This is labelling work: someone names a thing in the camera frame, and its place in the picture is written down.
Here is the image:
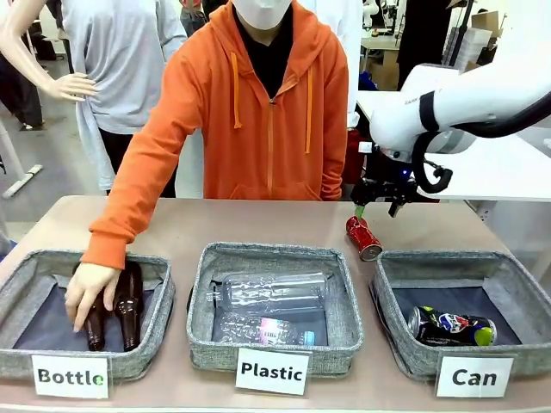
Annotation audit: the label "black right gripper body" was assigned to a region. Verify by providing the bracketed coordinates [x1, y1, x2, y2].
[350, 176, 419, 207]

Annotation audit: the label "red drink can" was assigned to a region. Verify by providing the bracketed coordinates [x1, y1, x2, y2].
[345, 215, 384, 262]

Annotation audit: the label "large clear plastic bottle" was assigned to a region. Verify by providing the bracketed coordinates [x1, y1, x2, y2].
[205, 269, 331, 318]

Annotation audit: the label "black Pepsi can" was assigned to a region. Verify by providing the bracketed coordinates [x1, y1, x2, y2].
[406, 305, 498, 348]

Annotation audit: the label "small water bottle blue cap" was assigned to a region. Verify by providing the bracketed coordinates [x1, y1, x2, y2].
[218, 311, 319, 348]

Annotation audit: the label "brown glass bottle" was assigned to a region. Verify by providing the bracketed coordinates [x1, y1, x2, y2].
[71, 262, 108, 352]
[112, 259, 146, 353]

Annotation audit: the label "person left forearm orange sleeve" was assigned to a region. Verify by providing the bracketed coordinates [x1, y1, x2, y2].
[319, 141, 348, 202]

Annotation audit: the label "person right forearm orange sleeve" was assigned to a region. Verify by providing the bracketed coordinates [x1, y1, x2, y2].
[80, 128, 184, 271]

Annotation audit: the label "grey fabric basket Can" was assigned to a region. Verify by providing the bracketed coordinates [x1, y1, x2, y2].
[368, 249, 551, 382]

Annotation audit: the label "grey fabric basket Plastic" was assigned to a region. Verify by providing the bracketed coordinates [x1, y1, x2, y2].
[185, 241, 365, 379]

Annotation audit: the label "white label Can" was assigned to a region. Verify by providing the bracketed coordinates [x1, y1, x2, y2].
[433, 354, 516, 399]

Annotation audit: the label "grey fabric basket Bottle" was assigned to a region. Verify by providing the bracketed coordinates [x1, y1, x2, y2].
[0, 249, 176, 382]

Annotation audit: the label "person right hand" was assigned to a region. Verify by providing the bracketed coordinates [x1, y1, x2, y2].
[64, 261, 124, 333]

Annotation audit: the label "red object behind person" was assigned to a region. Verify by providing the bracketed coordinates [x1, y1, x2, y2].
[343, 126, 374, 187]

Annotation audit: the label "white table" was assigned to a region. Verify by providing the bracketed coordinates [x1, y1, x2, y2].
[355, 89, 551, 203]

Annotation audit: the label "person orange hoodie torso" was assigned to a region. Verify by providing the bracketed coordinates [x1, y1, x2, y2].
[128, 0, 350, 202]

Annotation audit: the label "background wooden desk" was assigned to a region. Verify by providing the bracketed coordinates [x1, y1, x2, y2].
[360, 34, 404, 92]

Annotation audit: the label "person in white clothes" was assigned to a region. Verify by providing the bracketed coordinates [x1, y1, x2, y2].
[313, 0, 365, 129]

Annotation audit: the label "black coat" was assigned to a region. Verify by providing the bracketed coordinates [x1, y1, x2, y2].
[395, 0, 455, 92]

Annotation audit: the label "cardboard boxes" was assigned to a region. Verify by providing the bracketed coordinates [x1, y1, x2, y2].
[443, 9, 503, 74]

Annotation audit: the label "white label Plastic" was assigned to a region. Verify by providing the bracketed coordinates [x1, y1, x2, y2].
[233, 346, 313, 397]

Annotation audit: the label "white face mask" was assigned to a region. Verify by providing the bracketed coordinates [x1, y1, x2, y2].
[231, 0, 294, 31]

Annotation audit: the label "figure in grey sweater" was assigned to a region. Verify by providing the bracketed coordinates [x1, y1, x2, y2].
[59, 0, 190, 193]

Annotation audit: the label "white label Bottle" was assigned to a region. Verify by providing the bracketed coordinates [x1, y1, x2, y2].
[30, 353, 114, 401]

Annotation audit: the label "white table leg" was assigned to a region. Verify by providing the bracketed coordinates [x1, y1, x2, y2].
[0, 115, 45, 200]

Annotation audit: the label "bare beige mannequin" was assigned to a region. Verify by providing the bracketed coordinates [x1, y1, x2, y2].
[0, 0, 98, 103]

